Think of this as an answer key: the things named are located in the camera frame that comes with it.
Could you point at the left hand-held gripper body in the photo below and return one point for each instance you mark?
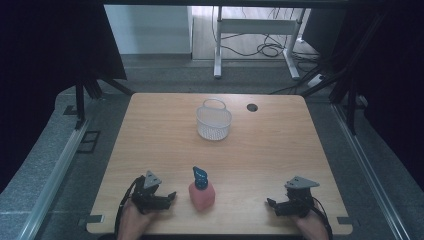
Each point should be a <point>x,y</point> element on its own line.
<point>145,195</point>

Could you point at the person's left hand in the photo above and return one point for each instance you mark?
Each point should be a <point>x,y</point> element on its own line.
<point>133,221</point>

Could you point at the aluminium rail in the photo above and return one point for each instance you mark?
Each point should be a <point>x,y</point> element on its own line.
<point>53,180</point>
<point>370,173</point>

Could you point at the person's right hand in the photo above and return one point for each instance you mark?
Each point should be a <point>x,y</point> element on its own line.
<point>312,226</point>

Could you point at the white cabinet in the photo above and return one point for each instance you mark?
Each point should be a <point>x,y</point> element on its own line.
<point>146,28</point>

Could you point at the white desk frame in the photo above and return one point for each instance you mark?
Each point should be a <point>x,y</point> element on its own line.
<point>256,26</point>

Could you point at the pink spray bottle blue nozzle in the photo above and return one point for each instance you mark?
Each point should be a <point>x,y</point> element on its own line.
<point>201,195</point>

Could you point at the white plastic basket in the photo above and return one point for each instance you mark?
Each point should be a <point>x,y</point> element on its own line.
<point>213,121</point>

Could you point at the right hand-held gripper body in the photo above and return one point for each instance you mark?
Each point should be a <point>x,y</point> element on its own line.
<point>300,196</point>

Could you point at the black curtain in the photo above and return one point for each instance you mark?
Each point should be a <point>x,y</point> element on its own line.
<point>50,66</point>
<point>393,83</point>

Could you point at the black metal stand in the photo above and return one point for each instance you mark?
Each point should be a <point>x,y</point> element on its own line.
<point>348,93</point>
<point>80,100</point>

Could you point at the white power strip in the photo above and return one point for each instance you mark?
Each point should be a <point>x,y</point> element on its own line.
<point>315,80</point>

